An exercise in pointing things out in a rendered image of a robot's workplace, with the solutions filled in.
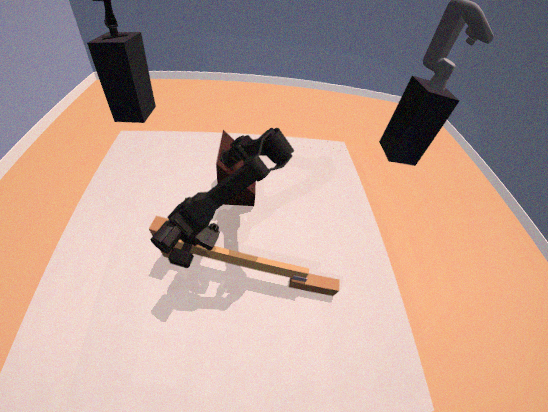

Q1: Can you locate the long brown wooden rail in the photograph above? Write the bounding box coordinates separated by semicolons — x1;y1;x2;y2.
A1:
189;245;309;278

